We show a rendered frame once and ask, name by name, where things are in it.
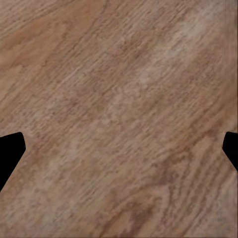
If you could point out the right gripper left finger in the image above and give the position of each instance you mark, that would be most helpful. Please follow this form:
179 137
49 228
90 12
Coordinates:
12 148

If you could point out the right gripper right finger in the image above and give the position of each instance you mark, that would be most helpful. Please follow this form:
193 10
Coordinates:
230 147

